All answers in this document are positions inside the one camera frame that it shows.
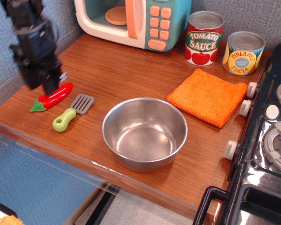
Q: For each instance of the pineapple slices can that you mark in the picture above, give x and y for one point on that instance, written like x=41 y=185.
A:
x=243 y=52

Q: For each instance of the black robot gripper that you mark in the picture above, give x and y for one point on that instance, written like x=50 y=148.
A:
x=35 y=56

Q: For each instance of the white stove knob lower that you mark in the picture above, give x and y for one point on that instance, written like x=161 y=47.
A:
x=230 y=149

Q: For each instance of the white stove knob upper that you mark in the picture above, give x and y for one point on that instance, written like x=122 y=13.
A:
x=251 y=89

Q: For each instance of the tomato sauce can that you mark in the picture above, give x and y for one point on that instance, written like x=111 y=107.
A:
x=203 y=37

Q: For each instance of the orange folded cloth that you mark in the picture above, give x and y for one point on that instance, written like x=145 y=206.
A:
x=208 y=97

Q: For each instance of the clear acrylic barrier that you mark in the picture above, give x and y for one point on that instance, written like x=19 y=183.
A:
x=44 y=185

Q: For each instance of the toy microwave oven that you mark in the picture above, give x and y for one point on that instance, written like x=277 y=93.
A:
x=154 y=25

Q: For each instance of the silver metal pot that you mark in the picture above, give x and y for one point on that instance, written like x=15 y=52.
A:
x=144 y=134

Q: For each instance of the red toy chili pepper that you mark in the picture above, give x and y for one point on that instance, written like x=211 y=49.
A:
x=45 y=102

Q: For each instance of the white stove knob middle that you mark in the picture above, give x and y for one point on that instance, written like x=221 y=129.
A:
x=245 y=106

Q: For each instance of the orange fuzzy object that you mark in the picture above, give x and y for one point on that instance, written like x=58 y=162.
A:
x=11 y=220

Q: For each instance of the black toy stove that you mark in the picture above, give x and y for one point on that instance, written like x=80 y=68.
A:
x=253 y=196

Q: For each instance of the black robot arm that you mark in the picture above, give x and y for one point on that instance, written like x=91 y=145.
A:
x=24 y=12

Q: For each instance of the green handled grey toy spatula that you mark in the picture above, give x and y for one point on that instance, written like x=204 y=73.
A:
x=80 y=105

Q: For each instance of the white stove knob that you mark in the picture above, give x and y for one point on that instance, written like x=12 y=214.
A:
x=230 y=149
x=251 y=89
x=245 y=106

